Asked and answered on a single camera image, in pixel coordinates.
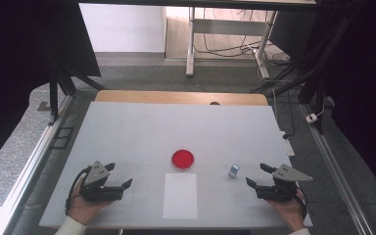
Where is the hand-held gripper cable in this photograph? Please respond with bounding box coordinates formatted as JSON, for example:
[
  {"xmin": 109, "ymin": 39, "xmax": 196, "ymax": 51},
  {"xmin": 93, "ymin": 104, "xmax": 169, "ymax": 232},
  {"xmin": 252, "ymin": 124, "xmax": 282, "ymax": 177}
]
[
  {"xmin": 295, "ymin": 187, "xmax": 308, "ymax": 220},
  {"xmin": 65, "ymin": 165, "xmax": 93, "ymax": 216}
]

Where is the left hand-held gripper cable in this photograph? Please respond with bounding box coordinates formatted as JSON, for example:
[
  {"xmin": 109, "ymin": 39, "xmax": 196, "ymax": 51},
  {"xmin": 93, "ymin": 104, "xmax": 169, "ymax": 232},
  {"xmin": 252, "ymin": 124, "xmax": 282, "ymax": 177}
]
[{"xmin": 65, "ymin": 165, "xmax": 93, "ymax": 216}]

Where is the white desk frame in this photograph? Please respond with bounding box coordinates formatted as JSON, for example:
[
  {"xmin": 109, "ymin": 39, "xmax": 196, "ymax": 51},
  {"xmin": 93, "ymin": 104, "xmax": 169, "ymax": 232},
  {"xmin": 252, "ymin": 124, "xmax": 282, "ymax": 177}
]
[{"xmin": 185, "ymin": 6, "xmax": 279, "ymax": 79}]

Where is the wooden table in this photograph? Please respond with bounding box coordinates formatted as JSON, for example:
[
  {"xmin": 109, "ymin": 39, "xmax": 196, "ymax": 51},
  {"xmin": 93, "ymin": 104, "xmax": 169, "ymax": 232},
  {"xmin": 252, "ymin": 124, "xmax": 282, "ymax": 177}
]
[{"xmin": 94, "ymin": 89, "xmax": 269, "ymax": 107}]

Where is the black curtain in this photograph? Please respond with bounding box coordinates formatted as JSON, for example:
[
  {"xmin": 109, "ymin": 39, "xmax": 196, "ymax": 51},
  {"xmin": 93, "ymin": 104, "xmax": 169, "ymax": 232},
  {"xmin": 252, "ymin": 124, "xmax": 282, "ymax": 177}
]
[
  {"xmin": 306, "ymin": 0, "xmax": 376, "ymax": 204},
  {"xmin": 0, "ymin": 0, "xmax": 102, "ymax": 177}
]

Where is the tangle of dark cables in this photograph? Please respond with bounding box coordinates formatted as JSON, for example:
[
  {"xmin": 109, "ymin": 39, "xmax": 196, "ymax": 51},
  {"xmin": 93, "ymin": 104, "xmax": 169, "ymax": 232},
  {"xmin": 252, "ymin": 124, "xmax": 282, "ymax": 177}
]
[{"xmin": 194, "ymin": 8, "xmax": 292, "ymax": 67}]

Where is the black metal stand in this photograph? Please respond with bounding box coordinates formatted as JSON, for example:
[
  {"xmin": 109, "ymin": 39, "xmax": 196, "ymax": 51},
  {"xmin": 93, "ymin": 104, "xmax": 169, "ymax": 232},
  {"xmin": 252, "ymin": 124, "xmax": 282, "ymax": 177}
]
[
  {"xmin": 35, "ymin": 19, "xmax": 106, "ymax": 126},
  {"xmin": 251, "ymin": 6, "xmax": 366, "ymax": 135}
]

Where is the white paper sheet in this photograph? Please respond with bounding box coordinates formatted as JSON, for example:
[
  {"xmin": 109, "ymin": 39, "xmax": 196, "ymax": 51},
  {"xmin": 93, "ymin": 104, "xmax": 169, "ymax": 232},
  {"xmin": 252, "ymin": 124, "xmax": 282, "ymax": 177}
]
[{"xmin": 162, "ymin": 172, "xmax": 199, "ymax": 220}]

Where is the person's right hand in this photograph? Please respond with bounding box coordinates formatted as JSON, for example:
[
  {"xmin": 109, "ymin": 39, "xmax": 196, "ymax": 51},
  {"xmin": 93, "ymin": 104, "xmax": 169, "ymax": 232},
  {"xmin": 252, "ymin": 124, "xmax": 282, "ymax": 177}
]
[{"xmin": 265, "ymin": 190, "xmax": 307, "ymax": 233}]

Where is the right hand-held gripper cable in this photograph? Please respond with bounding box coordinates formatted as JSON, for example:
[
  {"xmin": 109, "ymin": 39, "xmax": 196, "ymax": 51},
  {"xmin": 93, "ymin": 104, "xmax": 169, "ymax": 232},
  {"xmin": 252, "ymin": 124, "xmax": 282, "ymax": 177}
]
[{"xmin": 295, "ymin": 187, "xmax": 308, "ymax": 220}]

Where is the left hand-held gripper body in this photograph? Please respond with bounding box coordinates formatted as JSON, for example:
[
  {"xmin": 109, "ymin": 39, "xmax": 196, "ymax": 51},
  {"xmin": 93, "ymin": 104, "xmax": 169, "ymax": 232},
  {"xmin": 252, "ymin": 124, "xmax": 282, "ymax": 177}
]
[{"xmin": 78, "ymin": 161, "xmax": 125, "ymax": 203}]

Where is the person's left hand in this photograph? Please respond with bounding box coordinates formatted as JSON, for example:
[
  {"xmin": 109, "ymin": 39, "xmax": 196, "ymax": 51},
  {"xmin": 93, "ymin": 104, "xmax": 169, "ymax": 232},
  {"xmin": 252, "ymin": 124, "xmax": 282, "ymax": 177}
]
[{"xmin": 68, "ymin": 187, "xmax": 114, "ymax": 225}]

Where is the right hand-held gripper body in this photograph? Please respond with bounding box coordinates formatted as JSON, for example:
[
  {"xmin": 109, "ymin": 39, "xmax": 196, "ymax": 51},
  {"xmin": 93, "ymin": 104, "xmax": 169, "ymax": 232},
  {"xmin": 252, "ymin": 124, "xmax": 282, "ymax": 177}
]
[{"xmin": 255, "ymin": 164, "xmax": 314, "ymax": 203}]

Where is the aluminium floor rail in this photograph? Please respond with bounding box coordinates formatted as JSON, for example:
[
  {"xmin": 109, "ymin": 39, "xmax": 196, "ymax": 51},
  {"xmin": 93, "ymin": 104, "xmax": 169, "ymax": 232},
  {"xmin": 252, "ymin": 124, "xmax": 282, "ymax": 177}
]
[
  {"xmin": 298, "ymin": 103, "xmax": 375, "ymax": 235},
  {"xmin": 0, "ymin": 94, "xmax": 76, "ymax": 235}
]

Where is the small white blue stamp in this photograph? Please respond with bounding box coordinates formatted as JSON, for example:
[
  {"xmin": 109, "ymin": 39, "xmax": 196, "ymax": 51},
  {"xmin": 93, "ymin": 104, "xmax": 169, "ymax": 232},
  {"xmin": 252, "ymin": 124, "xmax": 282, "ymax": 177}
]
[{"xmin": 227, "ymin": 164, "xmax": 241, "ymax": 179}]

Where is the round red ink pad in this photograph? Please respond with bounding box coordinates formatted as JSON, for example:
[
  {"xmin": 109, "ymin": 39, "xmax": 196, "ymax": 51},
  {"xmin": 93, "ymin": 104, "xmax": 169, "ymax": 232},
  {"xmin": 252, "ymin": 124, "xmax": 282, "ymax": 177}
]
[{"xmin": 170, "ymin": 149, "xmax": 196, "ymax": 170}]

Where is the white table cover board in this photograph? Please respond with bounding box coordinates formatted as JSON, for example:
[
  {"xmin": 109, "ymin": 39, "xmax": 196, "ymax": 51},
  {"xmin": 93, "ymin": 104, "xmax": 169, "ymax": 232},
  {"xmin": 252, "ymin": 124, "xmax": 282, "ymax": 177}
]
[{"xmin": 38, "ymin": 101, "xmax": 313, "ymax": 228}]

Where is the white power strip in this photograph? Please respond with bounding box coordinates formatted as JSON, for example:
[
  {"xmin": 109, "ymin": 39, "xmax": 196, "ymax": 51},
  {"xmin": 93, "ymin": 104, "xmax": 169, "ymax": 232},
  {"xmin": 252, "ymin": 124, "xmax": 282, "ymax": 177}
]
[{"xmin": 279, "ymin": 130, "xmax": 296, "ymax": 158}]

